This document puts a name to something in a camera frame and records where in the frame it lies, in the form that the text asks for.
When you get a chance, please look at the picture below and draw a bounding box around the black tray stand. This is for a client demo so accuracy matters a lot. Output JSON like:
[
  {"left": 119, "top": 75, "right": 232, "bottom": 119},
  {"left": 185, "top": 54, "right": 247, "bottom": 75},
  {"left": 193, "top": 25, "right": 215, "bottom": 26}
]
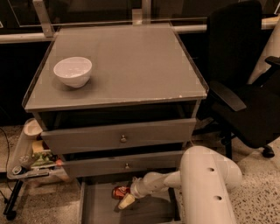
[{"left": 3, "top": 179, "right": 23, "bottom": 221}]

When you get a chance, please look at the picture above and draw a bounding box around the white ceramic bowl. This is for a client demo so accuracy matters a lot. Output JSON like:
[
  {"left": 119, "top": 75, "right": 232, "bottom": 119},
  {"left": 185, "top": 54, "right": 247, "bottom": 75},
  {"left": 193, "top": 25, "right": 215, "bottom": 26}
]
[{"left": 53, "top": 57, "right": 93, "bottom": 88}]

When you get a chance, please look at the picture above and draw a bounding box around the metal rail with brackets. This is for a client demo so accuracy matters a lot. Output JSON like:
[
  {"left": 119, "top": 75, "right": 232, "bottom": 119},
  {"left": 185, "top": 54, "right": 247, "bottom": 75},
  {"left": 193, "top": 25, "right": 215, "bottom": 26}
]
[{"left": 0, "top": 0, "right": 280, "bottom": 45}]

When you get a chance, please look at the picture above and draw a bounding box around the black cable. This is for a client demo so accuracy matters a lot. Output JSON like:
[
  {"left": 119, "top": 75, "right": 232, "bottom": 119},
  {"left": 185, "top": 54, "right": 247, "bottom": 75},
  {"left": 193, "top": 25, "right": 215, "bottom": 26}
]
[{"left": 0, "top": 128, "right": 16, "bottom": 205}]

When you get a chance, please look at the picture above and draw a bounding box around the grey drawer cabinet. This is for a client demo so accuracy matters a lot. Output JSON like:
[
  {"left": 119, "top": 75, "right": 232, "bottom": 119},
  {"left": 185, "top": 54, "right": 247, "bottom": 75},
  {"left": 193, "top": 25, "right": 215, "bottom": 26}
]
[{"left": 22, "top": 24, "right": 209, "bottom": 182}]

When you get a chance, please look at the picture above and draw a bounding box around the grey middle drawer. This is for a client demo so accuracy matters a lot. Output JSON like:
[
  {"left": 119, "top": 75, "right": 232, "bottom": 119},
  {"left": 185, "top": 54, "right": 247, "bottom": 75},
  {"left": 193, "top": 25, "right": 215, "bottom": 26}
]
[{"left": 63, "top": 150, "right": 184, "bottom": 178}]

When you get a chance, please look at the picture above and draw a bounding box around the grey bottom drawer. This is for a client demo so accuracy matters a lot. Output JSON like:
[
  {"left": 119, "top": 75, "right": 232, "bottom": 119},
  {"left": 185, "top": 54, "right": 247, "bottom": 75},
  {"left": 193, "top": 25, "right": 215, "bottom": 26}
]
[{"left": 78, "top": 171, "right": 183, "bottom": 224}]

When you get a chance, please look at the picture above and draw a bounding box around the red coke can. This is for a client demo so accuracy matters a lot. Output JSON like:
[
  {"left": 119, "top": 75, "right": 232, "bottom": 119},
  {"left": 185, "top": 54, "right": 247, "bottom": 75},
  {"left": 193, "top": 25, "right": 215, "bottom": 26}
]
[{"left": 112, "top": 186, "right": 130, "bottom": 200}]

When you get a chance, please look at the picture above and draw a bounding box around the grey top drawer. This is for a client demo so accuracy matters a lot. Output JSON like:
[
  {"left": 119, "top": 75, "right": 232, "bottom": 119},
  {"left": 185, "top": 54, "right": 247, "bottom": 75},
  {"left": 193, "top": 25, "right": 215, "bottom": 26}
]
[{"left": 41, "top": 118, "right": 196, "bottom": 154}]

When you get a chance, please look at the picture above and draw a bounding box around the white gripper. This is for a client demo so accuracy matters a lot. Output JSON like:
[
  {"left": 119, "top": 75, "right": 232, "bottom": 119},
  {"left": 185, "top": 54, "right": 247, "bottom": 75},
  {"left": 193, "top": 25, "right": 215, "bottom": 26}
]
[{"left": 118, "top": 172, "right": 168, "bottom": 209}]

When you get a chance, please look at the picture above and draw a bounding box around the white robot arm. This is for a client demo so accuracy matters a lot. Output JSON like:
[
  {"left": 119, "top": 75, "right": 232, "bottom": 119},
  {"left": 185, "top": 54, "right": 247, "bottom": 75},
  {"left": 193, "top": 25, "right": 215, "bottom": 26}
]
[{"left": 118, "top": 146, "right": 242, "bottom": 224}]

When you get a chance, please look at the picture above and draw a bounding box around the black office chair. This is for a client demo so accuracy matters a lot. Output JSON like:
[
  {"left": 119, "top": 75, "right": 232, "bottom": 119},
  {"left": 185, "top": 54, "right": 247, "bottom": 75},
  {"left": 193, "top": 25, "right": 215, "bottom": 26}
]
[{"left": 199, "top": 0, "right": 280, "bottom": 158}]

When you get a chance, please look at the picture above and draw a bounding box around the green snack bag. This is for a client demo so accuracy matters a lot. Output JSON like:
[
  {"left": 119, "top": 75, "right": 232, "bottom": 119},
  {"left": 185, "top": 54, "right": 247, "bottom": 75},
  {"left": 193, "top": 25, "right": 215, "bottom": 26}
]
[{"left": 32, "top": 151, "right": 56, "bottom": 166}]

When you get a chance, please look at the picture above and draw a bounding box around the grey drawer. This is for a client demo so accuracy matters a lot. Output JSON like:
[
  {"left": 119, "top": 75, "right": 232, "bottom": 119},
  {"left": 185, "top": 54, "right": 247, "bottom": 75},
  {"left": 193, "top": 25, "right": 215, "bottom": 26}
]
[
  {"left": 41, "top": 118, "right": 196, "bottom": 154},
  {"left": 78, "top": 171, "right": 183, "bottom": 224},
  {"left": 63, "top": 150, "right": 184, "bottom": 178}
]

